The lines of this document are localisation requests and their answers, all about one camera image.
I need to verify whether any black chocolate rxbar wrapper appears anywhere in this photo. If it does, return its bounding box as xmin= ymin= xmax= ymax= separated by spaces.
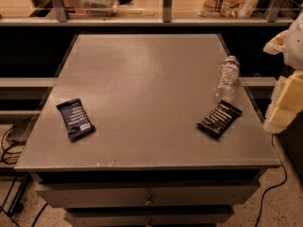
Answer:
xmin=196 ymin=100 xmax=242 ymax=139

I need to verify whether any clear plastic container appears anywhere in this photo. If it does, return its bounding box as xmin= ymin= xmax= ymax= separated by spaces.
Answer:
xmin=81 ymin=0 xmax=117 ymax=17

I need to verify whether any black floor cable right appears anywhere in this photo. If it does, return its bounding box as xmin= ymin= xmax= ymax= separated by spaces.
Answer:
xmin=254 ymin=134 xmax=289 ymax=227

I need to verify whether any clear plastic water bottle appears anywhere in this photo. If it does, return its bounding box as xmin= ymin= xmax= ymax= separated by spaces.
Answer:
xmin=214 ymin=56 xmax=241 ymax=103

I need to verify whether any grey upper drawer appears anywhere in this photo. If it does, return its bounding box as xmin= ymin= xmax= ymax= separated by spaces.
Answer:
xmin=36 ymin=181 xmax=259 ymax=209

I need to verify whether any grey drawer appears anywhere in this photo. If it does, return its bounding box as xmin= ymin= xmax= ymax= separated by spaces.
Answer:
xmin=64 ymin=208 xmax=234 ymax=227
xmin=36 ymin=181 xmax=259 ymax=209

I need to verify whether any printed snack bag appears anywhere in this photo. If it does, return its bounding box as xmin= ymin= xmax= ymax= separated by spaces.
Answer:
xmin=199 ymin=0 xmax=258 ymax=18

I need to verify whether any metal shelf rail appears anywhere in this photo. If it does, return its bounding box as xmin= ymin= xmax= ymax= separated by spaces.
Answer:
xmin=0 ymin=0 xmax=302 ymax=26

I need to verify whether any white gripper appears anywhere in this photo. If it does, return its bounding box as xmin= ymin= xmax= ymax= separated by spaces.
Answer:
xmin=263 ymin=13 xmax=303 ymax=134

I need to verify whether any grey lower drawer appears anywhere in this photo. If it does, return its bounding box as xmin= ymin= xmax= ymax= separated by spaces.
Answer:
xmin=64 ymin=208 xmax=234 ymax=227

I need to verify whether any blue blueberry rxbar wrapper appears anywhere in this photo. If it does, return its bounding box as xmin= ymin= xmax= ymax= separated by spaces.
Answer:
xmin=56 ymin=98 xmax=96 ymax=141

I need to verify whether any black cables left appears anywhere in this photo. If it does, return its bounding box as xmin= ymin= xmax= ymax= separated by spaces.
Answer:
xmin=0 ymin=116 xmax=48 ymax=227

